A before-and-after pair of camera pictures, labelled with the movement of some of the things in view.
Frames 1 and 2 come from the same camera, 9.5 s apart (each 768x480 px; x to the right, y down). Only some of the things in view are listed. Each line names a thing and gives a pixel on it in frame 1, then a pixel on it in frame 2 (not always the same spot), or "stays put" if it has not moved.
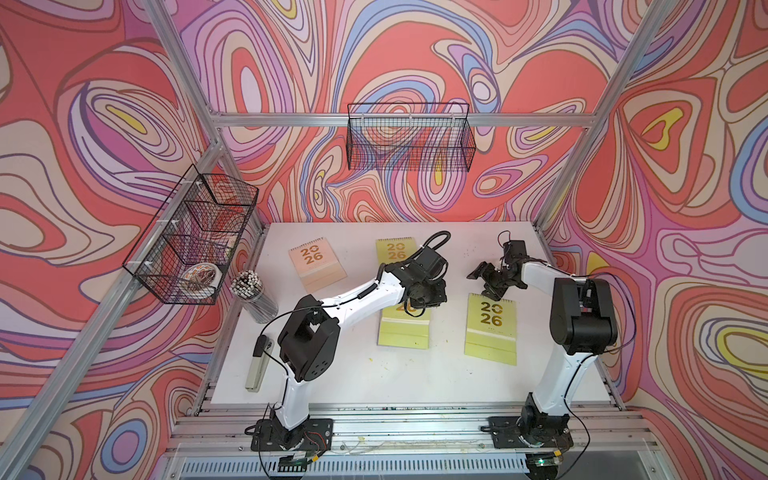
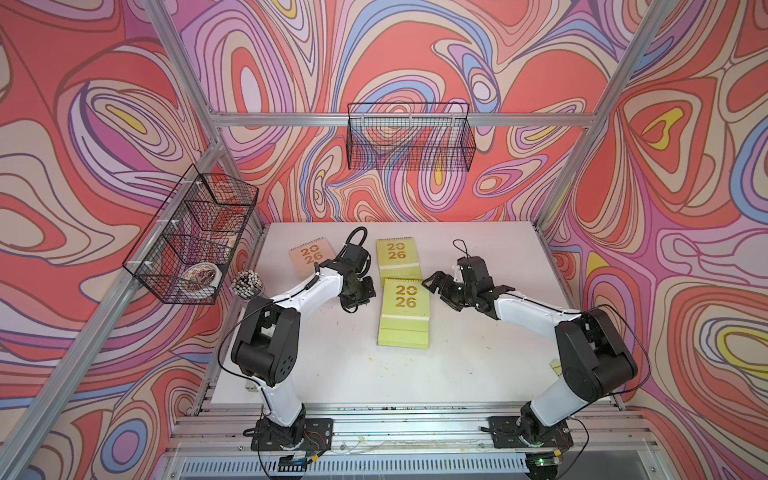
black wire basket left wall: x=183 y=255 stays put
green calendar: x=491 y=329 to x=403 y=319
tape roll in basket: x=200 y=279 stays put
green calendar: x=394 y=249 stays put
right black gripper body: x=497 y=281 to x=455 y=293
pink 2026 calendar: x=316 y=265 stays put
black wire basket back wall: x=410 y=137 stays put
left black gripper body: x=433 y=294 to x=361 y=293
